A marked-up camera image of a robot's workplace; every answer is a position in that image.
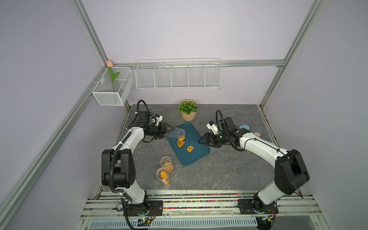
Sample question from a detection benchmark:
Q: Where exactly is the clear cookie jar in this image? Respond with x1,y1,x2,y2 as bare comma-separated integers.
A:
160,156,174,173
156,167,170,185
165,127,186,139

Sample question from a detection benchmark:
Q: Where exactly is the clear cookie jar back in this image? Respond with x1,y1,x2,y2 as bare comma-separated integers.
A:
160,156,174,173

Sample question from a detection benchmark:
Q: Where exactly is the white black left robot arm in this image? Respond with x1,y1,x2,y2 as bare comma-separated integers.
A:
101,100,175,216

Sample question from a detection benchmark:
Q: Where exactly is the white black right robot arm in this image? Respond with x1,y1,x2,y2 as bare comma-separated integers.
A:
198,110,310,214

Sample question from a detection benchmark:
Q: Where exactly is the clear cookie jar front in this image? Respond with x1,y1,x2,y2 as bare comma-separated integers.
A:
156,167,170,185

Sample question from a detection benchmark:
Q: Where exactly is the orange heart shaped cookie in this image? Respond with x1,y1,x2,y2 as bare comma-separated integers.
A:
177,139,185,148

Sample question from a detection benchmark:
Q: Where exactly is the teal plastic tray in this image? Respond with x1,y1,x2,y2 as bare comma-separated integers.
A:
167,122,210,166

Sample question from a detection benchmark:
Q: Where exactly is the green plant in pot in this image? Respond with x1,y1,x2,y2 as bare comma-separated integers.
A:
178,100,198,122

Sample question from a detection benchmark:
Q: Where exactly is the light blue garden trowel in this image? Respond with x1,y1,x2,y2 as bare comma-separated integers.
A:
239,125,250,130

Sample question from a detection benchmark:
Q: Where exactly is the pink artificial tulip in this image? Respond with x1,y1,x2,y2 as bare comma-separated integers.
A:
106,60,120,92

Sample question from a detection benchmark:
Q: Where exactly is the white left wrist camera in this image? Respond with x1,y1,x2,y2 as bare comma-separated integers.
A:
150,113,163,126

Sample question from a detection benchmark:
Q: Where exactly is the white wire wall shelf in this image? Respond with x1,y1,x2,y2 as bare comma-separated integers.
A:
135,58,222,91

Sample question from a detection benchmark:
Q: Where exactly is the white mesh wall basket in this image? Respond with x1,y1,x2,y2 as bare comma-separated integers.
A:
92,67,134,106

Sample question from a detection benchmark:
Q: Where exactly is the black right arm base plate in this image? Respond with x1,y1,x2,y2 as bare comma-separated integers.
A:
236,198,279,215

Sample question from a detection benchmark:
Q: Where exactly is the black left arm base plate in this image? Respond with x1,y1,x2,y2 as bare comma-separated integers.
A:
124,200,163,217

